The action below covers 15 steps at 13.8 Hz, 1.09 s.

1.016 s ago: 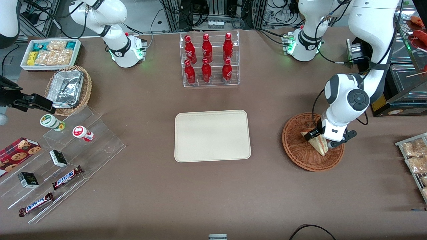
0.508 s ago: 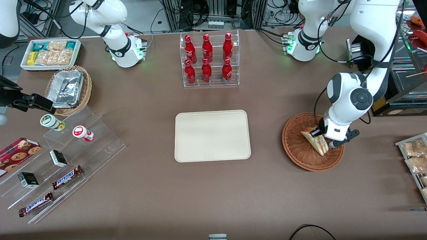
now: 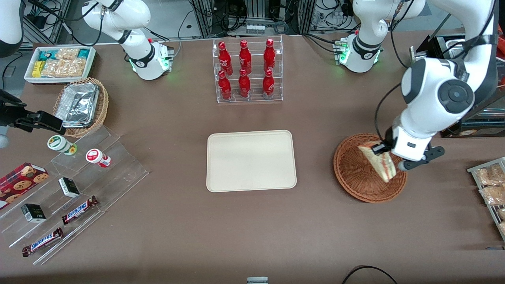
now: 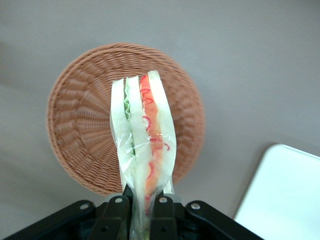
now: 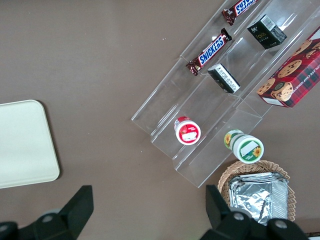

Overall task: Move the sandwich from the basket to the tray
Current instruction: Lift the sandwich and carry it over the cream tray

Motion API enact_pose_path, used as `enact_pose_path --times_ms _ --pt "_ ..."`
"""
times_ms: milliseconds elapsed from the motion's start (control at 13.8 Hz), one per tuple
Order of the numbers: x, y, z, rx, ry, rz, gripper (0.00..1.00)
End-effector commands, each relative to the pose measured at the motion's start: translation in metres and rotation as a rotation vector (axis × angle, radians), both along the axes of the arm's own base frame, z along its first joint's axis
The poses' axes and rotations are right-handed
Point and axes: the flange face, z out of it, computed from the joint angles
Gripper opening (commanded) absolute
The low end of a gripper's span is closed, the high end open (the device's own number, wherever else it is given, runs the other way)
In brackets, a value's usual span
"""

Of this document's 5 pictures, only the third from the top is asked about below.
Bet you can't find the cream plastic tray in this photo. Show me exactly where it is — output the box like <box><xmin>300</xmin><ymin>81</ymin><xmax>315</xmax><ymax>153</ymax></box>
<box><xmin>206</xmin><ymin>130</ymin><xmax>297</xmax><ymax>193</ymax></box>

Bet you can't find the clear acrylic bottle rack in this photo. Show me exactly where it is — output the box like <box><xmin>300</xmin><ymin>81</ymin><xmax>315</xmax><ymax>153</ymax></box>
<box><xmin>212</xmin><ymin>35</ymin><xmax>284</xmax><ymax>104</ymax></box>

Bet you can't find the small black carton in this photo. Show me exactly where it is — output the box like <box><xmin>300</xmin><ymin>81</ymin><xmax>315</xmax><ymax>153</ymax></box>
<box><xmin>58</xmin><ymin>177</ymin><xmax>81</xmax><ymax>198</ymax></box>
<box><xmin>21</xmin><ymin>204</ymin><xmax>47</xmax><ymax>224</ymax></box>

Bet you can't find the triangle sandwich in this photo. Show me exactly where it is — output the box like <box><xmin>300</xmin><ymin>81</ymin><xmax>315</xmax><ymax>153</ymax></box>
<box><xmin>358</xmin><ymin>144</ymin><xmax>397</xmax><ymax>183</ymax></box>

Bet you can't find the red cola bottle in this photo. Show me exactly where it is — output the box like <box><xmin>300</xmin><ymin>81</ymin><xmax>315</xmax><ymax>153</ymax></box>
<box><xmin>218</xmin><ymin>70</ymin><xmax>232</xmax><ymax>100</ymax></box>
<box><xmin>239</xmin><ymin>40</ymin><xmax>253</xmax><ymax>75</ymax></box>
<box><xmin>218</xmin><ymin>41</ymin><xmax>234</xmax><ymax>75</ymax></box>
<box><xmin>264</xmin><ymin>39</ymin><xmax>277</xmax><ymax>72</ymax></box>
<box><xmin>238</xmin><ymin>69</ymin><xmax>251</xmax><ymax>98</ymax></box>
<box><xmin>262</xmin><ymin>69</ymin><xmax>275</xmax><ymax>99</ymax></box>

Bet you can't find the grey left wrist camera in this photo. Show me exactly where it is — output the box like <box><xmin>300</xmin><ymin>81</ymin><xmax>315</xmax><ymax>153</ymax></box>
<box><xmin>397</xmin><ymin>146</ymin><xmax>445</xmax><ymax>171</ymax></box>

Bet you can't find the aluminium frame rack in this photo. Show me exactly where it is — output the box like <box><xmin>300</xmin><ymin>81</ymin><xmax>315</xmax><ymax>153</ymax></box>
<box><xmin>189</xmin><ymin>0</ymin><xmax>316</xmax><ymax>38</ymax></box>

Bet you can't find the red lid yogurt cup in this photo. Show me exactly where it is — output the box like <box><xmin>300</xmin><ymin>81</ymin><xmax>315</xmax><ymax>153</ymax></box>
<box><xmin>86</xmin><ymin>148</ymin><xmax>112</xmax><ymax>168</ymax></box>

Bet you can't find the light wicker basket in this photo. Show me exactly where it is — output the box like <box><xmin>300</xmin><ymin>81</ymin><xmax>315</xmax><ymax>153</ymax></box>
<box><xmin>53</xmin><ymin>77</ymin><xmax>110</xmax><ymax>138</ymax></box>

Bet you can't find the tray of packaged crackers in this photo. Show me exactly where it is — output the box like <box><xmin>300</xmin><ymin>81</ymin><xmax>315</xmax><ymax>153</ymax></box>
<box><xmin>467</xmin><ymin>157</ymin><xmax>505</xmax><ymax>242</ymax></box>

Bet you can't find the green lid yogurt cup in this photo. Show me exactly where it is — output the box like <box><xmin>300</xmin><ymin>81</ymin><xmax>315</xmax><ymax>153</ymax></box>
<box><xmin>47</xmin><ymin>135</ymin><xmax>78</xmax><ymax>156</ymax></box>

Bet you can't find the Snickers bar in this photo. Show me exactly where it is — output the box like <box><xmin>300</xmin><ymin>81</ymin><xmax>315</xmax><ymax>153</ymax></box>
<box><xmin>61</xmin><ymin>196</ymin><xmax>99</xmax><ymax>225</ymax></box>
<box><xmin>22</xmin><ymin>227</ymin><xmax>64</xmax><ymax>258</ymax></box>

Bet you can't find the clear rice cracker bag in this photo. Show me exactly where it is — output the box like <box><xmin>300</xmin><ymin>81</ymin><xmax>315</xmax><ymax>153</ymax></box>
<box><xmin>55</xmin><ymin>48</ymin><xmax>80</xmax><ymax>60</ymax></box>
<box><xmin>41</xmin><ymin>58</ymin><xmax>86</xmax><ymax>78</ymax></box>

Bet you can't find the brown round wicker basket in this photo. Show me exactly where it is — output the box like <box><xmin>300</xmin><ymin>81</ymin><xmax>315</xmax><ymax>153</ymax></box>
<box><xmin>333</xmin><ymin>133</ymin><xmax>408</xmax><ymax>204</ymax></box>

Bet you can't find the black cable loop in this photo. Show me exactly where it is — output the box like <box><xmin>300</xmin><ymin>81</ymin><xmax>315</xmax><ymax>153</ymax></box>
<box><xmin>341</xmin><ymin>265</ymin><xmax>399</xmax><ymax>284</ymax></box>

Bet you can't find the red cookie box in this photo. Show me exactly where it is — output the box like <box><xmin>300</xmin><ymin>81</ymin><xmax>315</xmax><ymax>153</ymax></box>
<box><xmin>0</xmin><ymin>163</ymin><xmax>50</xmax><ymax>210</ymax></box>

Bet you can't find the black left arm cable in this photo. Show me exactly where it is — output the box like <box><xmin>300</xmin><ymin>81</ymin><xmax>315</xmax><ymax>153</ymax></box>
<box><xmin>374</xmin><ymin>82</ymin><xmax>403</xmax><ymax>145</ymax></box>

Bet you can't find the clear acrylic stepped display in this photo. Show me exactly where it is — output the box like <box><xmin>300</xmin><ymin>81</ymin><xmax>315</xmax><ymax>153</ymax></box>
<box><xmin>0</xmin><ymin>125</ymin><xmax>150</xmax><ymax>265</ymax></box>

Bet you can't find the white snack bin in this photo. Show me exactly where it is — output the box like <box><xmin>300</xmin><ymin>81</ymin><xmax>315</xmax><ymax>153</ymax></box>
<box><xmin>24</xmin><ymin>46</ymin><xmax>97</xmax><ymax>85</ymax></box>

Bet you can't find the silver foil container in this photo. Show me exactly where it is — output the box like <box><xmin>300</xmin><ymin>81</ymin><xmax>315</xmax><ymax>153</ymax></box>
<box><xmin>55</xmin><ymin>82</ymin><xmax>99</xmax><ymax>129</ymax></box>

